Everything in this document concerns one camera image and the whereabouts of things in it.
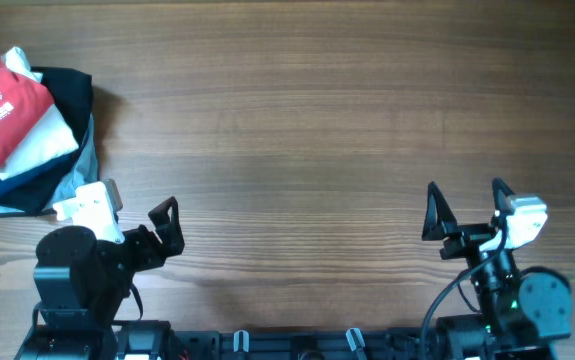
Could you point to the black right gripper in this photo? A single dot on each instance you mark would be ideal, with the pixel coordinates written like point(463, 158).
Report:
point(467, 240)

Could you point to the navy blue folded garment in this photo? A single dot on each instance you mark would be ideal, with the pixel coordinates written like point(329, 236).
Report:
point(24, 178)

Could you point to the white folded shirt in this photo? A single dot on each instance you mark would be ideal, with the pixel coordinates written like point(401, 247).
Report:
point(49, 138)

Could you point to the black folded garment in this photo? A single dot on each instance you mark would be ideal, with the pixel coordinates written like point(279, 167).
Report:
point(73, 95)

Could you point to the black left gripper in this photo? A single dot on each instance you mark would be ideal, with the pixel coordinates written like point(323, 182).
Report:
point(152, 240)

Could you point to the light grey folded garment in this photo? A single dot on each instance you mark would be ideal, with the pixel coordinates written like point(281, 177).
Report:
point(84, 171)

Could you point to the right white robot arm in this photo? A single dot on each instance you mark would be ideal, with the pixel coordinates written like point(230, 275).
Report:
point(520, 312)

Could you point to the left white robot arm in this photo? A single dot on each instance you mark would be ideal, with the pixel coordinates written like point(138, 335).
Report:
point(82, 282)

